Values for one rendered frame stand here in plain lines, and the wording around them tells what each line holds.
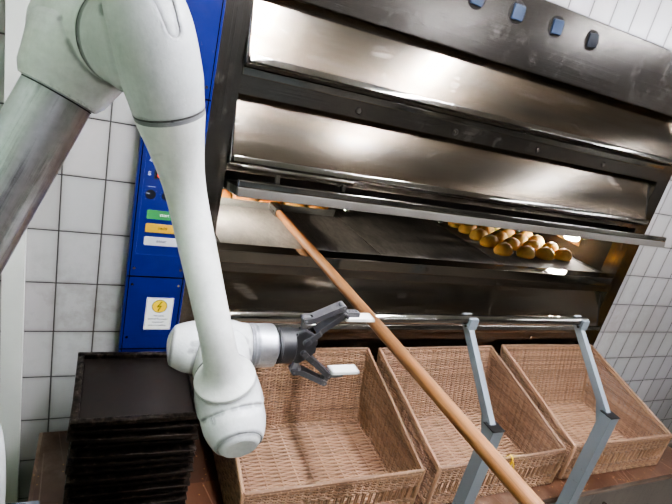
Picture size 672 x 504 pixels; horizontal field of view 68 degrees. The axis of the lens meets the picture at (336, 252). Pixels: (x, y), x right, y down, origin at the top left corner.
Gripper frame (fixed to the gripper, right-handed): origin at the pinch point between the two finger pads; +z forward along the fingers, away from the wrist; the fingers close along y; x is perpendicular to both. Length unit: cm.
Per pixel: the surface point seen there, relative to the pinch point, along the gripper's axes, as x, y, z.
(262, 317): -16.0, 2.6, -18.0
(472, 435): 31.6, -1.0, 7.4
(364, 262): -53, 2, 28
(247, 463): -28, 60, -8
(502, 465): 39.1, -1.3, 7.8
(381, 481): -3, 48, 22
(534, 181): -53, -35, 90
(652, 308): -52, 15, 195
